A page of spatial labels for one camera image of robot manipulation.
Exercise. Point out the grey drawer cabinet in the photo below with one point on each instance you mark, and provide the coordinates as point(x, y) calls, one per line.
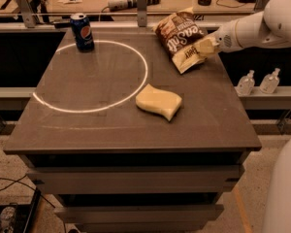
point(83, 114)

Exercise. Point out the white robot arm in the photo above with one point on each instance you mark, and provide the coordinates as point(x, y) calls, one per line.
point(269, 29)

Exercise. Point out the clear sanitizer bottle left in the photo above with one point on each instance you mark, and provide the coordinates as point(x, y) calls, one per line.
point(246, 84)

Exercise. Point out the yellow wavy sponge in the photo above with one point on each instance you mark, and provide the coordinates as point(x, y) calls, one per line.
point(158, 101)

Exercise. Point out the black floor crate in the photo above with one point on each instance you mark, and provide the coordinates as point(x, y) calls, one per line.
point(18, 218)

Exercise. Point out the clear sanitizer bottle right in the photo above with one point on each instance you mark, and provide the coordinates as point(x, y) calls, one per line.
point(270, 82)

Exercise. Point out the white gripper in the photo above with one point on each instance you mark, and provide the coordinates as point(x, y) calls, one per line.
point(225, 38)

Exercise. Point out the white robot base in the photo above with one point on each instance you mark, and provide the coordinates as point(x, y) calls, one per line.
point(277, 218)

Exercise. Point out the grey drawer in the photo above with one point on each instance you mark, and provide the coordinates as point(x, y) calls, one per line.
point(136, 180)
point(135, 214)

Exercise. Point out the upper grey drawer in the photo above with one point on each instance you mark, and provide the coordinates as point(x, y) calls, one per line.
point(136, 180)

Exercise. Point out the lower grey drawer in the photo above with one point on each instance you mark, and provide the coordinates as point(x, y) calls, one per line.
point(135, 214)

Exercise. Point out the brown chip bag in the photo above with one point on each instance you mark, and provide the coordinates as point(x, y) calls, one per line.
point(178, 34)

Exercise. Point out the blue pepsi can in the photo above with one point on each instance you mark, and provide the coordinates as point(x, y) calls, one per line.
point(82, 31)

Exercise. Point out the clear sanitizer bottle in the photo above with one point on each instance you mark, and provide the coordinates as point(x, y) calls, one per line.
point(270, 82)
point(246, 84)

